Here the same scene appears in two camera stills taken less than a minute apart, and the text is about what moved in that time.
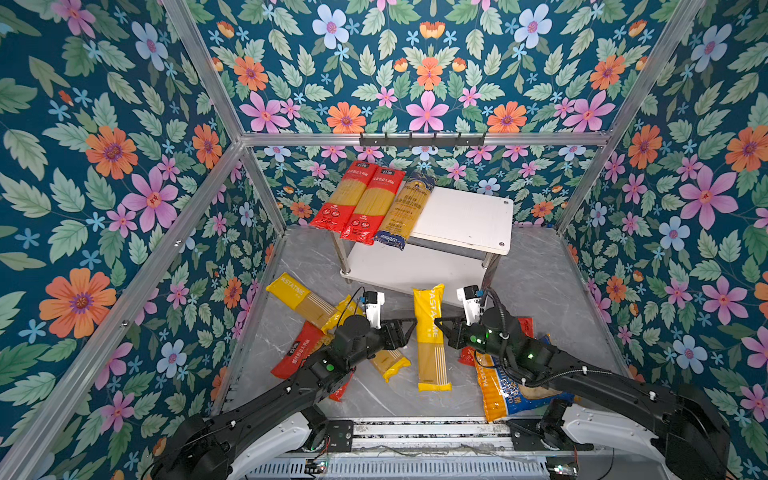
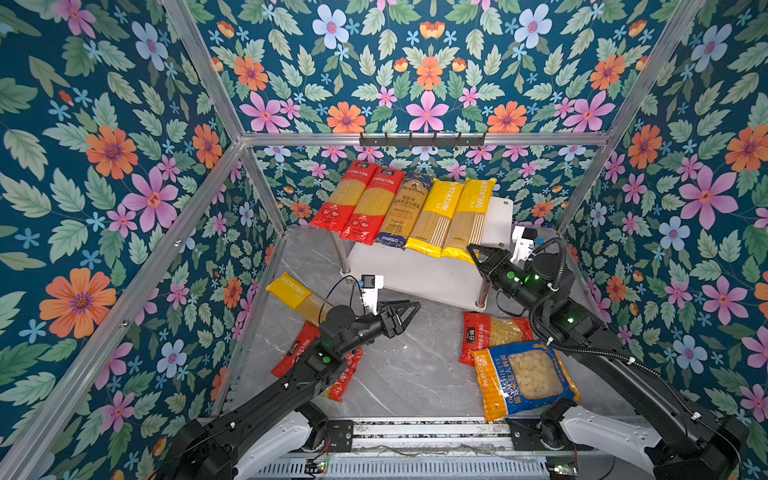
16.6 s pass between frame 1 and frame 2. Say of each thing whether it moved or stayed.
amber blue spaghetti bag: stayed
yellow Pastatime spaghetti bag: moved
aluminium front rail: stayed
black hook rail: stayed
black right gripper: moved
